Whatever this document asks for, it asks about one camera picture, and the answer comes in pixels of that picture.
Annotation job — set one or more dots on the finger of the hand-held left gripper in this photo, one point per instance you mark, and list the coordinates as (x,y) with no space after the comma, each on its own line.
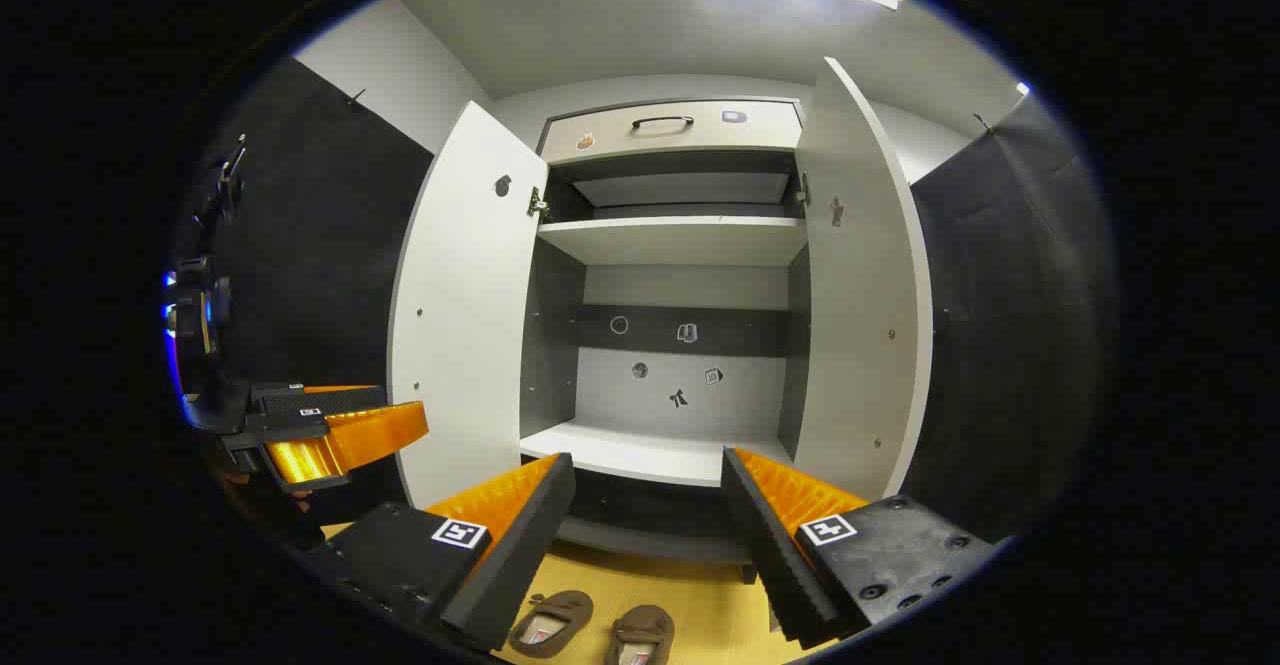
(350,440)
(320,399)

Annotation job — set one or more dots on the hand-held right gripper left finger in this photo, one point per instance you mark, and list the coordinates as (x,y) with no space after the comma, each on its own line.
(520,555)

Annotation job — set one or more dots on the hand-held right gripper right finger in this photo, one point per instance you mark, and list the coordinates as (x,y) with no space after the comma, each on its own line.
(775,555)

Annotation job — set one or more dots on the brown fuzzy shoe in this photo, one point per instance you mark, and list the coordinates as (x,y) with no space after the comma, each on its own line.
(640,630)
(555,617)

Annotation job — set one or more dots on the white cabinet door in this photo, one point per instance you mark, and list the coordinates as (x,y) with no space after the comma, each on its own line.
(460,325)
(860,325)

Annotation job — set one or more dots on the white shoe cabinet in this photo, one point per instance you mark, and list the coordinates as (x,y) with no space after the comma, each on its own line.
(680,285)

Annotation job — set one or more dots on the white cabinet shelf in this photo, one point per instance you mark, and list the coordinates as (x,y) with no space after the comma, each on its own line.
(640,450)
(680,243)

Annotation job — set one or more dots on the metal door hinge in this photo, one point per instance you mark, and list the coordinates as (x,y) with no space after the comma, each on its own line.
(538,205)
(803,190)

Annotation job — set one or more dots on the white cabinet drawer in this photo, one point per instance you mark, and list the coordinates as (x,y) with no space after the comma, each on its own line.
(640,143)

